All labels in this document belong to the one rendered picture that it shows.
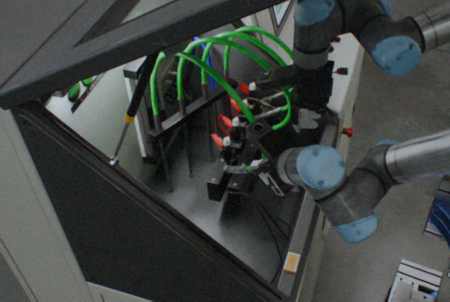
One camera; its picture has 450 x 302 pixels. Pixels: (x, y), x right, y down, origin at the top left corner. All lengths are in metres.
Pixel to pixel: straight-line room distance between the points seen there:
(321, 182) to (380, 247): 1.70
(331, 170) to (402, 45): 0.26
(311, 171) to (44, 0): 0.76
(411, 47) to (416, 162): 0.20
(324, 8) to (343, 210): 0.38
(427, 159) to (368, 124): 2.21
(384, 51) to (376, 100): 2.32
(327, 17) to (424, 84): 2.48
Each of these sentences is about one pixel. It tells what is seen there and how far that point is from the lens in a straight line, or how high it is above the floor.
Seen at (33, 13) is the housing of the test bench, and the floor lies 1.50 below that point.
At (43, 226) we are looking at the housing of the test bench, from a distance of 1.45.
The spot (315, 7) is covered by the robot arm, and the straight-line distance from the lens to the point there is 1.05.
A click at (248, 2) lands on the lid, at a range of 0.70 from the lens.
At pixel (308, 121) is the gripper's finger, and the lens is 1.25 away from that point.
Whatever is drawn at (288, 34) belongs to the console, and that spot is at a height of 1.06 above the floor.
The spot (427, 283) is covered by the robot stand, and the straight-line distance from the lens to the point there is 2.29.
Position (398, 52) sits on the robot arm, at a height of 1.55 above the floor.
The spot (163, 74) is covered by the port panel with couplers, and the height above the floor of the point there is 1.12.
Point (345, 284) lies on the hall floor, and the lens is 2.48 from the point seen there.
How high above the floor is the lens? 2.12
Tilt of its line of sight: 44 degrees down
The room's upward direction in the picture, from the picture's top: 4 degrees counter-clockwise
